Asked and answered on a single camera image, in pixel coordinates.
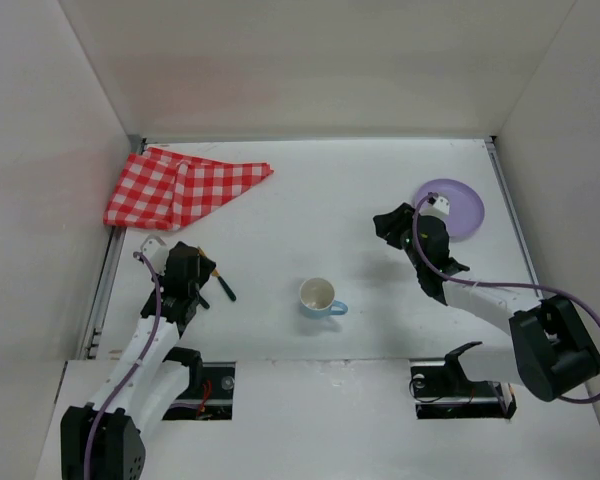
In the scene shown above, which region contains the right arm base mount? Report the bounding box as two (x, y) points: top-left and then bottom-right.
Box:
(408, 342), (517, 421)

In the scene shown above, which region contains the black handled gold knife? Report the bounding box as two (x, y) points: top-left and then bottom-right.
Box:
(212, 269), (237, 302)

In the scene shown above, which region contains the right aluminium table rail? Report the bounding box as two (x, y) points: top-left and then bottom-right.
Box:
(484, 136), (538, 284)

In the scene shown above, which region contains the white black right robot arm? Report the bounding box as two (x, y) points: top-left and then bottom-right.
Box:
(373, 194), (600, 402)

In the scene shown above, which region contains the left aluminium table rail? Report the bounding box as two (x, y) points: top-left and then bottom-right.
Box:
(77, 135), (146, 360)

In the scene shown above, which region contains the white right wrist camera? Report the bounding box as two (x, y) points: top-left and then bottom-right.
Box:
(425, 195), (450, 220)

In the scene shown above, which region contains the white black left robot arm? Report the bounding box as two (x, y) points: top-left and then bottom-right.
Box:
(60, 235), (216, 479)

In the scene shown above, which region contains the aluminium table rail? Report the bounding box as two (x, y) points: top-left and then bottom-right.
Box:
(77, 135), (146, 360)
(484, 136), (538, 284)

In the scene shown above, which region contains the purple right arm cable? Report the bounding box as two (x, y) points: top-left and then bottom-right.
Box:
(411, 191), (600, 404)

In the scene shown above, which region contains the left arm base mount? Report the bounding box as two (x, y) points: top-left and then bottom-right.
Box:
(163, 363), (236, 421)

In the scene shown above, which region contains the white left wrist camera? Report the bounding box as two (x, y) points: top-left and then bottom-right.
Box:
(140, 234), (169, 275)

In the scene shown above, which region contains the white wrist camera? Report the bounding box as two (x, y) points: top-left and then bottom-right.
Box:
(140, 234), (169, 275)
(425, 195), (450, 220)

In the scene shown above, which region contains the lilac plastic plate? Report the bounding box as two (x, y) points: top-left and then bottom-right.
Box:
(413, 179), (485, 241)

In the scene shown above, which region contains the red white checkered cloth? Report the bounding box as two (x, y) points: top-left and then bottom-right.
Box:
(103, 147), (274, 231)

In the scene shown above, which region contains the blue white ceramic mug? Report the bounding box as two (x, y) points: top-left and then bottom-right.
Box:
(299, 277), (348, 319)

